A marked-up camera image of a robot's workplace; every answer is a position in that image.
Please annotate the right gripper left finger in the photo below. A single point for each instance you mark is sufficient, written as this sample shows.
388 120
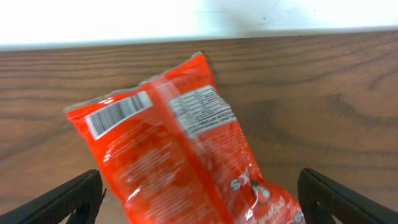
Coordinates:
76 201

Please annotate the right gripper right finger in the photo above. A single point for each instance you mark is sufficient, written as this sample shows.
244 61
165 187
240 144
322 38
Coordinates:
323 200

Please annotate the red snack bag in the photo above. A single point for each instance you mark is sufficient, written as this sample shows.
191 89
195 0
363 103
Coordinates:
172 150

